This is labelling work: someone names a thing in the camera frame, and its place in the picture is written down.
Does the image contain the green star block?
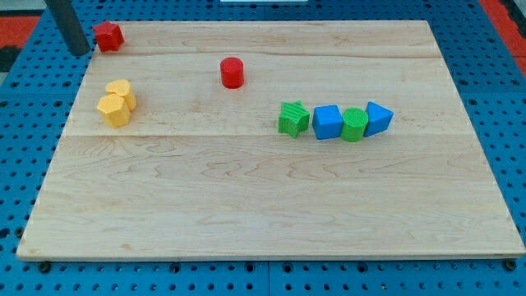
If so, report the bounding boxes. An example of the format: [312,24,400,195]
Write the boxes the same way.
[278,100,310,138]

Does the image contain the red cylinder block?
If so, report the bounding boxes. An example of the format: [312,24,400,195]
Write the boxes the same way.
[219,57,245,89]

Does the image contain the blue cube block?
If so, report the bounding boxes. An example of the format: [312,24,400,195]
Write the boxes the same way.
[312,104,343,140]

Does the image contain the red star block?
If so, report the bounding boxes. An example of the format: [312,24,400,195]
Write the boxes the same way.
[93,21,124,53]

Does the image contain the blue triangle block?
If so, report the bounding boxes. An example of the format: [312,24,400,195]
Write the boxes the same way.
[364,102,394,137]

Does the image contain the green cylinder block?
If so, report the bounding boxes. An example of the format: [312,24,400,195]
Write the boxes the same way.
[340,108,369,142]

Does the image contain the light wooden board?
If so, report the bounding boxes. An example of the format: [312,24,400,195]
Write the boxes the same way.
[17,21,525,261]

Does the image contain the yellow heart block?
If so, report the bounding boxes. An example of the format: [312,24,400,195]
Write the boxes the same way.
[105,79,137,111]

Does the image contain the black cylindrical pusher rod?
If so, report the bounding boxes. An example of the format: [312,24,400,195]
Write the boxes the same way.
[44,0,90,56]

